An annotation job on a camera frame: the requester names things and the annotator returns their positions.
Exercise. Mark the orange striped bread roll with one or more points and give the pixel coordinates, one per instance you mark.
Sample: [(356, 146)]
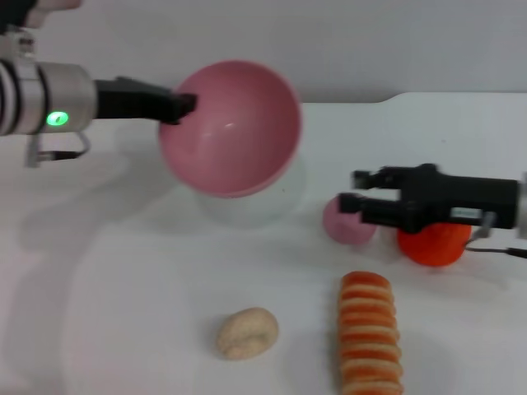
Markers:
[(368, 333)]

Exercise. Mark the pink round bun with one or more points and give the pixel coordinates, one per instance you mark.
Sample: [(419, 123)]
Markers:
[(346, 228)]

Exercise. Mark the orange tangerine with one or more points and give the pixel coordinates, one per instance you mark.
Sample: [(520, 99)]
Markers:
[(436, 247)]

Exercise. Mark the beige egg yolk pastry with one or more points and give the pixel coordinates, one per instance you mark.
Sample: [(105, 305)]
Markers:
[(247, 333)]

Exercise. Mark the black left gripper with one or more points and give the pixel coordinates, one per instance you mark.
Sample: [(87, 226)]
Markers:
[(131, 100)]

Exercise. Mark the pink plastic bowl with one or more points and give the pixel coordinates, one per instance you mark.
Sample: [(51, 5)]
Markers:
[(239, 144)]

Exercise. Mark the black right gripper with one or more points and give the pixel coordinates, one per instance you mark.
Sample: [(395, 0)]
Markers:
[(461, 199)]

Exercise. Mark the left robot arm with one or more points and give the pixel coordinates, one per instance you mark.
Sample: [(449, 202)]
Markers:
[(41, 94)]

